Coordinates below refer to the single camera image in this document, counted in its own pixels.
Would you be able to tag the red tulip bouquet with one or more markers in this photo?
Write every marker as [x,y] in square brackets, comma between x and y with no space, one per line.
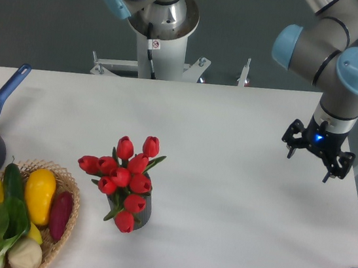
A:
[118,169]

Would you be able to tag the yellow squash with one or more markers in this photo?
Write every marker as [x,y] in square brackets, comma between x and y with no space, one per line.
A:
[39,191]

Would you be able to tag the green cucumber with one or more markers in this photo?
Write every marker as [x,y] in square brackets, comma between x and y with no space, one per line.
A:
[13,182]

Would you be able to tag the yellow banana piece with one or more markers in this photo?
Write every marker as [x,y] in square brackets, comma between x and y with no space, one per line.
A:
[35,234]

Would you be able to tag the beige garlic bulb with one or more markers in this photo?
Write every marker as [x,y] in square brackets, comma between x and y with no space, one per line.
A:
[26,253]

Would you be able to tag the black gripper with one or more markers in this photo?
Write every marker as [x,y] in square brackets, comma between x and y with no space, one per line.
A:
[322,143]

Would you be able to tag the dark grey ribbed vase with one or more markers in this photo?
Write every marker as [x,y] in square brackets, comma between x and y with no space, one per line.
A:
[130,207]

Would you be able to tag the green bok choy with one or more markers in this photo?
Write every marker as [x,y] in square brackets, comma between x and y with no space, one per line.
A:
[14,223]

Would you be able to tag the purple sweet potato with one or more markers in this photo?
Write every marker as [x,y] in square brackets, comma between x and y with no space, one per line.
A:
[60,214]

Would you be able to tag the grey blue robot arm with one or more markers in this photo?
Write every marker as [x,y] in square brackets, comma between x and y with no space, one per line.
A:
[325,55]

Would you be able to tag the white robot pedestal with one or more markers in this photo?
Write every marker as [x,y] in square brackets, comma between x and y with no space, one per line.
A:
[161,37]

